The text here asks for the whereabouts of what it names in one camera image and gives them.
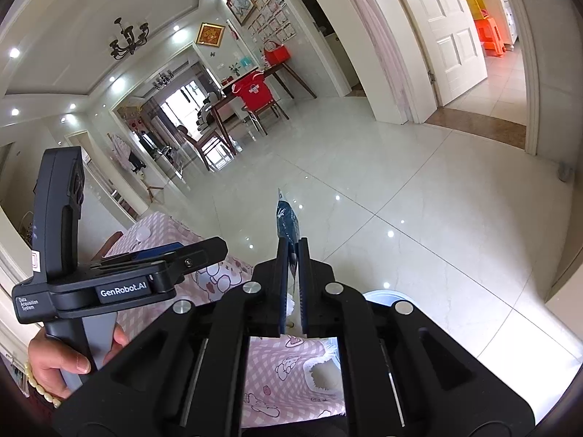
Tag person's left hand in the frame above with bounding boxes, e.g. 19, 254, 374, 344
27, 321, 130, 401

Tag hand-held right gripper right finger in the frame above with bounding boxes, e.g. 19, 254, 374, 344
297, 237, 535, 437

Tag white plastic bin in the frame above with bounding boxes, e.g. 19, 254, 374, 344
310, 289, 422, 394

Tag group of wall certificates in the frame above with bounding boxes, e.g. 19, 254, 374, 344
248, 0, 297, 43

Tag pink floral curtain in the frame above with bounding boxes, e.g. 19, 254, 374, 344
339, 0, 413, 123

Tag wooden dining table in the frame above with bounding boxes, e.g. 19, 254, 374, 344
207, 61, 318, 155

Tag yellow plastic box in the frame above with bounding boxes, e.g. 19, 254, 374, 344
459, 0, 489, 21

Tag beige bead bracelet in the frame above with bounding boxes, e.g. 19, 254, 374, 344
24, 361, 62, 408

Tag wooden dining chair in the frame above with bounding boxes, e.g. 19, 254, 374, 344
180, 124, 238, 173
240, 95, 289, 136

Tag white bedroom cabinet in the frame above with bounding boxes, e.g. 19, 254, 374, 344
498, 0, 520, 51

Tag large black chandelier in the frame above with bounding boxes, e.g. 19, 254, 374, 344
108, 17, 151, 61

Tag framed painting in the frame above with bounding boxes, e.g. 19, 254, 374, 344
227, 0, 259, 25

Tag white panel door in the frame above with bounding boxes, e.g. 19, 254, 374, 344
396, 0, 489, 107

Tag pink checked tablecloth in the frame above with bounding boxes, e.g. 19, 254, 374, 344
102, 212, 347, 422

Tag dark blue foil packet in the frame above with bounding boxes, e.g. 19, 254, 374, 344
273, 186, 304, 328

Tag white hanging jacket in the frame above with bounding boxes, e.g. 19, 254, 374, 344
107, 133, 137, 174

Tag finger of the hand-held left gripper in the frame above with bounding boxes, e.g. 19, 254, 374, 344
98, 237, 228, 283
89, 242, 185, 267

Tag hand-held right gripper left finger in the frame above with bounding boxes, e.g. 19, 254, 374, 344
52, 237, 293, 437

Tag red gold diamond ornament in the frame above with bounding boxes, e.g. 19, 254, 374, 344
195, 22, 226, 48

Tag red gift bag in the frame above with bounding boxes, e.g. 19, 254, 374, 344
263, 40, 293, 67

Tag recessed ceiling spotlights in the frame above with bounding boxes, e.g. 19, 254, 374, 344
9, 0, 219, 123

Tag orange plastic stool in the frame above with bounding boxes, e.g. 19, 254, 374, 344
474, 17, 506, 59

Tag wooden coat stand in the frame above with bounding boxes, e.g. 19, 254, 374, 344
137, 164, 165, 205

